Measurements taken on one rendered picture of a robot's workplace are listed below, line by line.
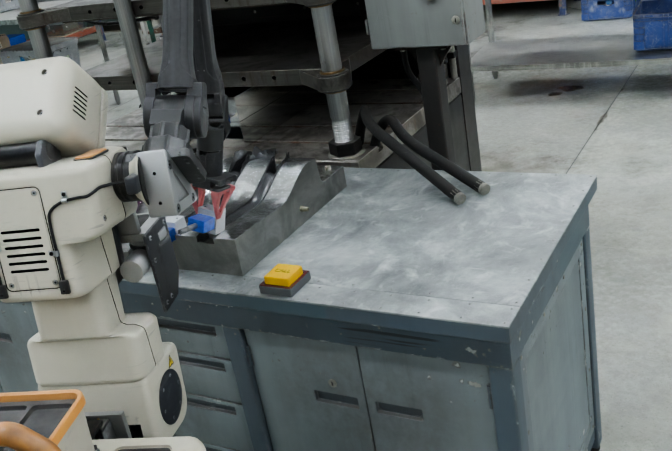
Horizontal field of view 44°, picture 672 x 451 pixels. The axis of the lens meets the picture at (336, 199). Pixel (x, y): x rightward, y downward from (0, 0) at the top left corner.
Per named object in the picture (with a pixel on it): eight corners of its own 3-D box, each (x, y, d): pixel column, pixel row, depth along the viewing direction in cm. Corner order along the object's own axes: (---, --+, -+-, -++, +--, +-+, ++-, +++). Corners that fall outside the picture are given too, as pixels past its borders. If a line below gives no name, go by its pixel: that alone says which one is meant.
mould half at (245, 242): (243, 276, 185) (230, 221, 180) (153, 266, 198) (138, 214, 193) (347, 186, 224) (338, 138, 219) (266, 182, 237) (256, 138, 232)
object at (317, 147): (361, 180, 247) (357, 157, 244) (52, 168, 311) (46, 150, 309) (461, 92, 313) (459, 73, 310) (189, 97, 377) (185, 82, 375)
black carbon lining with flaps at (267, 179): (230, 234, 190) (220, 196, 186) (175, 229, 198) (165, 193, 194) (306, 175, 217) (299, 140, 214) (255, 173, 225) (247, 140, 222)
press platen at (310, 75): (358, 133, 242) (348, 73, 235) (45, 131, 306) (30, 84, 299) (460, 54, 307) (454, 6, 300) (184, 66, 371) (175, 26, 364)
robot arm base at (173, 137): (120, 162, 139) (188, 155, 136) (127, 122, 143) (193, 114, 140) (142, 188, 146) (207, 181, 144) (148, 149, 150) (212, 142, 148)
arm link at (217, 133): (194, 123, 176) (221, 125, 176) (200, 116, 183) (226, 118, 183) (193, 155, 178) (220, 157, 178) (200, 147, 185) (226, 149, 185)
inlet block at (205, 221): (188, 246, 177) (189, 222, 175) (169, 241, 179) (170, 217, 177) (224, 231, 188) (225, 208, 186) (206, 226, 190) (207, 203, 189)
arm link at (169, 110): (147, 131, 142) (178, 131, 142) (155, 83, 148) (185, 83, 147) (159, 160, 150) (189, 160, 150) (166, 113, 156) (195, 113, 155)
